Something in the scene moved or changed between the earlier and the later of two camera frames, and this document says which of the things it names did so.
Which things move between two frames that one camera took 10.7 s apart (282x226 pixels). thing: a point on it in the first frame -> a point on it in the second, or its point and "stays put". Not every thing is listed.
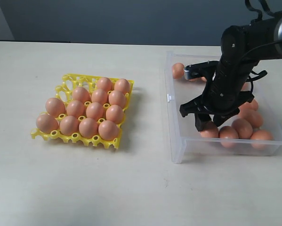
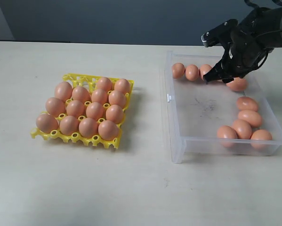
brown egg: (80, 94) stays put
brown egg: (115, 114) stays put
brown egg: (104, 83) stays put
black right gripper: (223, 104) -> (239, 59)
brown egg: (210, 130) -> (63, 91)
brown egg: (108, 130) stays put
